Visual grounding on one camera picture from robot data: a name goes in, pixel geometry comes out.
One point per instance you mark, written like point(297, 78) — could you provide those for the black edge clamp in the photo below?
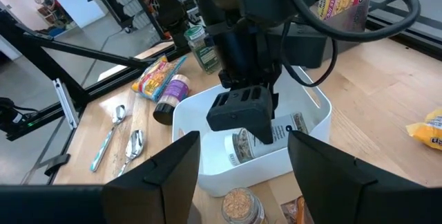
point(57, 163)

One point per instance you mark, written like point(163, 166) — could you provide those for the black rolling cart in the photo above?
point(110, 6)

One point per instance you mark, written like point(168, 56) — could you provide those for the yellow chicken ramen packet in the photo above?
point(426, 130)

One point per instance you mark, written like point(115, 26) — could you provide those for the person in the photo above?
point(52, 2)

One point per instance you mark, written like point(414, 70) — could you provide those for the brown-filled small glass jar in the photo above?
point(241, 205)

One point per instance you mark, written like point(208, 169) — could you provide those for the black aluminium table frame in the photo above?
point(110, 85)

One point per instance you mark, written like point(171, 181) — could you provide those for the purple-label spice jar black cap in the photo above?
point(172, 96)

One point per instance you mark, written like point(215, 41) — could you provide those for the white plastic bin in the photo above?
point(214, 168)

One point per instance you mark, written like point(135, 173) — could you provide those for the green-capped herb spice jar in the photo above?
point(203, 53)

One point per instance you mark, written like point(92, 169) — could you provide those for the blue and yellow ramen packet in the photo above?
point(157, 79)

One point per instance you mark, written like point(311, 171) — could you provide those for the white-capped spice jar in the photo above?
point(290, 130)

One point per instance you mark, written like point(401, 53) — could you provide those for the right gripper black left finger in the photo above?
point(162, 189)

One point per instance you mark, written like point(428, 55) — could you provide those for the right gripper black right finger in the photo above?
point(338, 189)

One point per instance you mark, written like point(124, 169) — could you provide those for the white frame bracket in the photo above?
point(65, 103)

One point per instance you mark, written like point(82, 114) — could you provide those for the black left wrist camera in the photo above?
point(241, 113)

